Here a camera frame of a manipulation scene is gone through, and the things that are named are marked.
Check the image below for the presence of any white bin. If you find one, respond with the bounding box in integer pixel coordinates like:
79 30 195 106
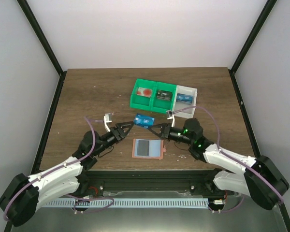
172 85 198 119

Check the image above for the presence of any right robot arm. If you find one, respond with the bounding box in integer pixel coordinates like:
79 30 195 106
148 118 290 210

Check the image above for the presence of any pink card holder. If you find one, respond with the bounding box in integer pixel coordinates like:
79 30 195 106
132 139 166 160

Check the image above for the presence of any blue credit card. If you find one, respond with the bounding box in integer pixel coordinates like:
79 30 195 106
133 114 155 129

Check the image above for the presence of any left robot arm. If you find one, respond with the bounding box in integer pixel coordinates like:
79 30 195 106
0 121 134 227

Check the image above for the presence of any green bin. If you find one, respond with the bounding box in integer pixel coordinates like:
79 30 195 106
150 82 176 114
130 79 157 111

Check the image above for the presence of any black frame post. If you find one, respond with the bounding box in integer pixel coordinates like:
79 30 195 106
16 0 65 76
230 0 278 73

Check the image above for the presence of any left green bin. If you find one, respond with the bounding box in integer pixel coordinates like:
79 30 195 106
130 79 157 111

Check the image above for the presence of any red white card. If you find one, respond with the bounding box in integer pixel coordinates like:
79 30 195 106
136 87 152 98

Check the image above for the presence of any black card in holder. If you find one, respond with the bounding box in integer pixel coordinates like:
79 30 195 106
137 140 149 157

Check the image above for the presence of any black card in bin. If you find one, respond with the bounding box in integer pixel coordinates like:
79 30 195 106
156 89 173 101

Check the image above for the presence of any left black frame post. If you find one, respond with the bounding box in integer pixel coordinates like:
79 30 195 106
16 0 65 76

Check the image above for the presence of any right black frame post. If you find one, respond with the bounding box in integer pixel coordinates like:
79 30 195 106
230 0 278 73

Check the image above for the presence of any blue card in bin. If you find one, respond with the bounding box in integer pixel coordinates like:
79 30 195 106
176 93 193 105

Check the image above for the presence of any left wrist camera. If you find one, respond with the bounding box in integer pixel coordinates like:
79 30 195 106
103 113 113 132

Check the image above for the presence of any middle green bin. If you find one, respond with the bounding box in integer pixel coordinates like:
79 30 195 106
150 82 176 114

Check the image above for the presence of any light blue cable duct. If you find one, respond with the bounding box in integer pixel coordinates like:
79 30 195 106
44 198 209 209

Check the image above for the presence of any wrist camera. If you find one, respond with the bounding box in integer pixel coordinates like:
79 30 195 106
103 113 113 132
166 110 175 127

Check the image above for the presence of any black aluminium frame rail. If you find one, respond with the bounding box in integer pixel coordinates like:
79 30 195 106
71 169 226 197

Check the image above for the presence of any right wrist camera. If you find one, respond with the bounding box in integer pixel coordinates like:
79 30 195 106
166 110 175 127

